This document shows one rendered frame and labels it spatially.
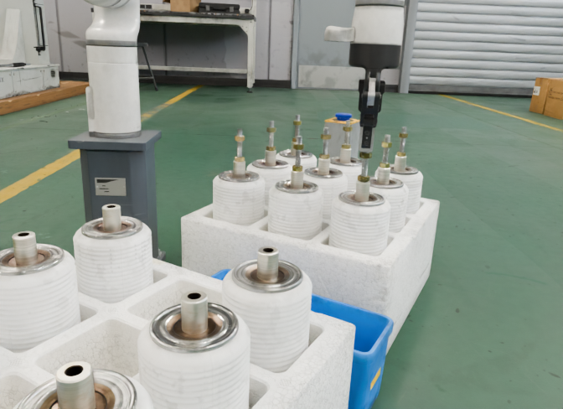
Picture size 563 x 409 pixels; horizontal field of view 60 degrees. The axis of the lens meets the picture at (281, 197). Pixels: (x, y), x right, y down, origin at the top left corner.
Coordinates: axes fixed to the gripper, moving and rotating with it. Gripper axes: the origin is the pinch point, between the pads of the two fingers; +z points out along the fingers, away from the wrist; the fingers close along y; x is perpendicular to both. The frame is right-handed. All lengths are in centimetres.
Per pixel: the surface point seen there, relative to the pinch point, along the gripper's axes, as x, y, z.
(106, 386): 17, -51, 10
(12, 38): 263, 268, -9
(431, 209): -14.5, 19.9, 17.0
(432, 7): -68, 529, -61
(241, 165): 21.6, 6.5, 7.7
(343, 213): 2.4, -4.0, 11.3
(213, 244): 25.0, 0.2, 20.8
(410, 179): -9.6, 18.2, 10.7
